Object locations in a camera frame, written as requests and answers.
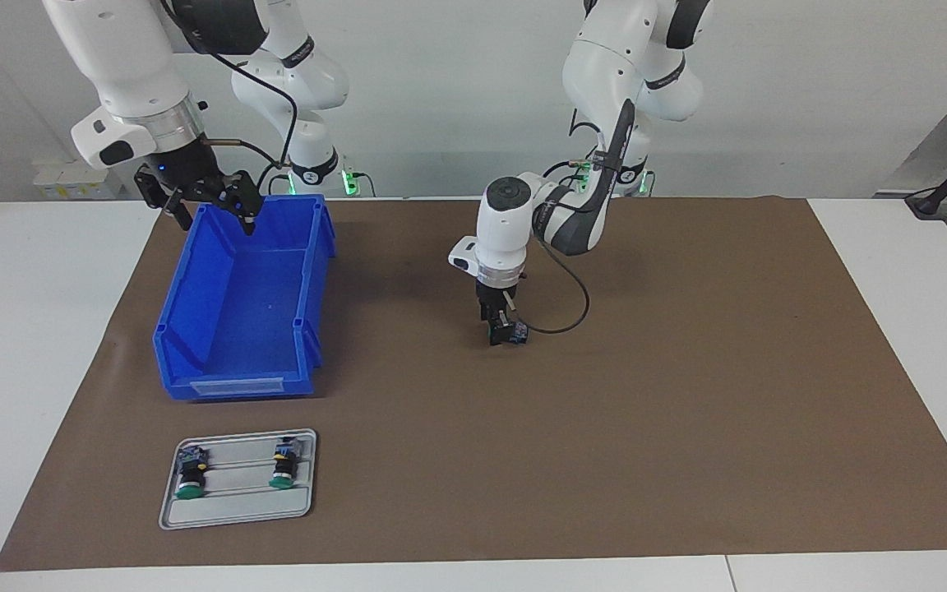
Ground blue plastic storage bin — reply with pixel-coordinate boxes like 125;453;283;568
152;194;336;402

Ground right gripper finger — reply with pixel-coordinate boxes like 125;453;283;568
135;164;195;233
215;171;263;238

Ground grey metal tray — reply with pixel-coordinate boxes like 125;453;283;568
159;428;317;531

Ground white cardboard boxes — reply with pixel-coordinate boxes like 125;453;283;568
34;160;126;201

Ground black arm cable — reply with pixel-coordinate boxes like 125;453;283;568
194;49;300;198
509;99;635;335

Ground brown table mat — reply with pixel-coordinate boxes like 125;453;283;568
0;196;947;572

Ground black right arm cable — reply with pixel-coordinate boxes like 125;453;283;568
194;49;300;198

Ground black base cable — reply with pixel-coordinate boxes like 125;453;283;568
541;123;610;183

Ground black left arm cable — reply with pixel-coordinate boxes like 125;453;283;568
509;99;635;335

